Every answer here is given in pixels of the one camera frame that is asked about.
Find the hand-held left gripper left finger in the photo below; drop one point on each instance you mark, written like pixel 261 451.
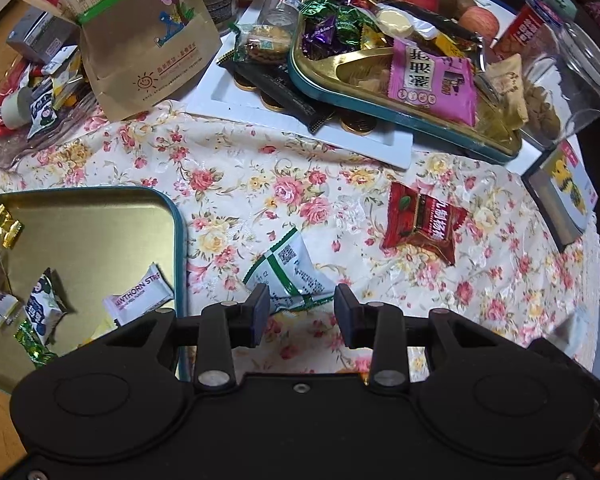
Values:
pixel 259 317

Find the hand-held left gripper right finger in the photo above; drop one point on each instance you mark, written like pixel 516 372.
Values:
pixel 344 319

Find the green white snack packet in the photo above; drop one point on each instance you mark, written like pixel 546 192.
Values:
pixel 290 270

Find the white purple strip packet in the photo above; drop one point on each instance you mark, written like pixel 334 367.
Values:
pixel 140 292

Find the gold tin tray teal rim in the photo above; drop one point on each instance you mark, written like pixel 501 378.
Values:
pixel 90 240

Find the blue white milk candy packet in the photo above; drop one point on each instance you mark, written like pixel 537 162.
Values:
pixel 42 307

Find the green foil candy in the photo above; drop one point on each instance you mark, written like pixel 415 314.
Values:
pixel 347 25
pixel 35 345

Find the gold foil candy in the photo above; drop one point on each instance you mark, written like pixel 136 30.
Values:
pixel 7 225

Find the red snack packet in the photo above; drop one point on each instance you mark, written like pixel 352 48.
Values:
pixel 425 225

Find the floral tablecloth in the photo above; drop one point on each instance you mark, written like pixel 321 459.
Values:
pixel 260 185

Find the gold foil chocolate coin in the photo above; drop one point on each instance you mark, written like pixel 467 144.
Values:
pixel 357 122
pixel 272 101
pixel 246 82

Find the white foam tray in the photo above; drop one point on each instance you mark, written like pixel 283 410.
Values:
pixel 220 97

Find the box with yellow figure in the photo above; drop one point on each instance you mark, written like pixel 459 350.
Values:
pixel 565 190

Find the gold divided tin tray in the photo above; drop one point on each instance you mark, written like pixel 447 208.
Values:
pixel 350 72

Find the pink snack packet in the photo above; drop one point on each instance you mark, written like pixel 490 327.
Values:
pixel 430 82

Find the clear cookie packet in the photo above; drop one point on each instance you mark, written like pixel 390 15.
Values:
pixel 265 45

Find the clear glass dish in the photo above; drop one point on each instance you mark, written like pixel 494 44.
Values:
pixel 55 135

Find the kraft paper bag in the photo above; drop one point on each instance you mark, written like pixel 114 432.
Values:
pixel 145 65

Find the triangular cracker packet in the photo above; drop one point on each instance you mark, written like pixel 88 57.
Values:
pixel 507 90

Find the pale jelly cup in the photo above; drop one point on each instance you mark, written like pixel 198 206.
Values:
pixel 395 20

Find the black yellow long packet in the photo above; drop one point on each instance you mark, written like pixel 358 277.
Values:
pixel 445 30

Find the clear drinking glass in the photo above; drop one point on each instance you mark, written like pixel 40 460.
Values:
pixel 280 7

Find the white tape roll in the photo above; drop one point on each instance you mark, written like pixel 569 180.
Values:
pixel 16 107

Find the brown kiwi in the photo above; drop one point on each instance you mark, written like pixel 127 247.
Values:
pixel 457 2

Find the large clear glass jar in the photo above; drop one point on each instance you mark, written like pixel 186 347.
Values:
pixel 575 70

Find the grey box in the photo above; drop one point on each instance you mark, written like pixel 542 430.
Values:
pixel 40 35

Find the teal round cap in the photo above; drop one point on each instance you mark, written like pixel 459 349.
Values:
pixel 559 4

